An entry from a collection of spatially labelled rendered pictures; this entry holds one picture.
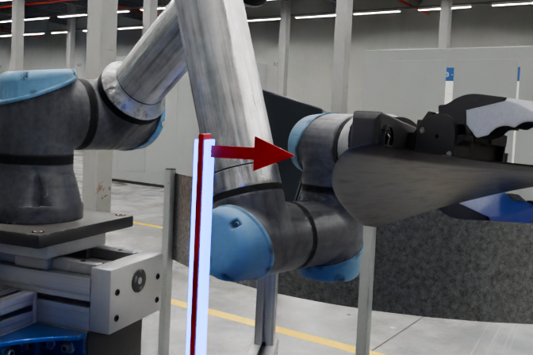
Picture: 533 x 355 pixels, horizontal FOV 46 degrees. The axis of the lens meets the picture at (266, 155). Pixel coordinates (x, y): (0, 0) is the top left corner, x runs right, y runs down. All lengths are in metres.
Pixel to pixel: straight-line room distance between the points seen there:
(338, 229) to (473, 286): 1.64
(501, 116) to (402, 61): 6.41
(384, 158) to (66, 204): 0.70
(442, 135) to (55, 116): 0.60
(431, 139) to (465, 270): 1.74
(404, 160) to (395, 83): 6.60
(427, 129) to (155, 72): 0.50
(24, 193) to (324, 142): 0.47
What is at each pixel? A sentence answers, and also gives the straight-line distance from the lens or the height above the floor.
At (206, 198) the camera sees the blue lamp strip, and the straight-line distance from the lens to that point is 0.43.
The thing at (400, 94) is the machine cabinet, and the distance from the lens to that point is 6.91.
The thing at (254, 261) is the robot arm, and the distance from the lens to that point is 0.61.
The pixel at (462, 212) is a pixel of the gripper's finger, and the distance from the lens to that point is 0.56.
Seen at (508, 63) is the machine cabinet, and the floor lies 1.88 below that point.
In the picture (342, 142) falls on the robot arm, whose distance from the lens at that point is 0.67.
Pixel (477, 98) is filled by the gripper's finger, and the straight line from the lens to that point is 0.56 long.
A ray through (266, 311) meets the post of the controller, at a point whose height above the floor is 0.91.
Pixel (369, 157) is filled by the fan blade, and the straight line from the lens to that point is 0.35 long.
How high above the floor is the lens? 1.20
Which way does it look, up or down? 3 degrees down
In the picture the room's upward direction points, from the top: 3 degrees clockwise
